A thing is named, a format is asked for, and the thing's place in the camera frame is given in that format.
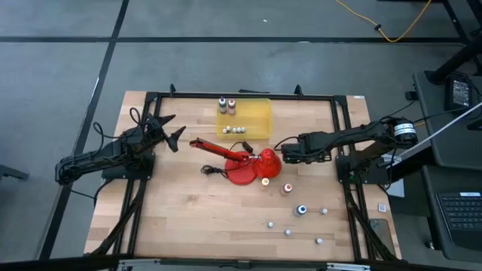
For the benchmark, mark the yellow translucent plastic bin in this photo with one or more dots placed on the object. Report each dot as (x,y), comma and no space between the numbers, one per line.
(256,113)

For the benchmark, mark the small white square tag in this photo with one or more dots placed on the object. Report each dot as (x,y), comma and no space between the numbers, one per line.
(382,207)

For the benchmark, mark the purple cap food coloring bottle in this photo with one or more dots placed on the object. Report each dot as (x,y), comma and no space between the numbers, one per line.
(222,104)

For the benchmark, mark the grey chair foot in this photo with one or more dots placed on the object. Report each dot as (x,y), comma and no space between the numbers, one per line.
(11,172)

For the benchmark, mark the dark smartphone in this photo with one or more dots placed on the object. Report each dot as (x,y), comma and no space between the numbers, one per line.
(382,233)

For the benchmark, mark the pink cap food coloring bottle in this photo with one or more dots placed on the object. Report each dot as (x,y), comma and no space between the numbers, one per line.
(231,106)

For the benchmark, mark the black power adapter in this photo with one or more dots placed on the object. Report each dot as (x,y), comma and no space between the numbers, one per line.
(461,92)

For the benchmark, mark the red cap food coloring bottle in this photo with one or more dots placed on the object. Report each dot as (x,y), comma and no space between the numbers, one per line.
(286,189)

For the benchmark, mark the dark grey side desk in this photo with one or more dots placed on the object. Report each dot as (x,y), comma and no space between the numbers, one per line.
(452,150)

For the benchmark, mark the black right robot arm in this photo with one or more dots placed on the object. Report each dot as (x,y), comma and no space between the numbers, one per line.
(357,137)

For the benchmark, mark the white rod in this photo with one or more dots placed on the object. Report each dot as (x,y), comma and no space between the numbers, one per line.
(440,130)

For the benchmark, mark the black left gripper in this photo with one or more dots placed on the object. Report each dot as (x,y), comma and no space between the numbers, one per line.
(150,133)

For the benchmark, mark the black power plug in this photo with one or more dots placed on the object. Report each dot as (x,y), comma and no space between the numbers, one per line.
(410,95)

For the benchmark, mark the blue cap food coloring bottle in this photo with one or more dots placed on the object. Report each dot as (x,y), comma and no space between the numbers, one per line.
(300,210)

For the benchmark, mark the red desk lamp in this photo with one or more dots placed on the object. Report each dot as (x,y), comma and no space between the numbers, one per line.
(241,173)

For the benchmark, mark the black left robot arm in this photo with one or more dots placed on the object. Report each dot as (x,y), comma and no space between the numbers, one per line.
(94,158)

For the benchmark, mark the black keyboard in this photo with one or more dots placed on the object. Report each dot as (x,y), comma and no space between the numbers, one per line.
(461,214)

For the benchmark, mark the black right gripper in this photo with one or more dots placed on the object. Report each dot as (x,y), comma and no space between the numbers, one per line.
(301,150)

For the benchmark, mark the black stand leg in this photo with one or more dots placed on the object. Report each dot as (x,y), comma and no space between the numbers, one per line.
(452,62)

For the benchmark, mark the yellow cap food coloring bottle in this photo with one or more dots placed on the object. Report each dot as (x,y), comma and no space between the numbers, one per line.
(265,183)

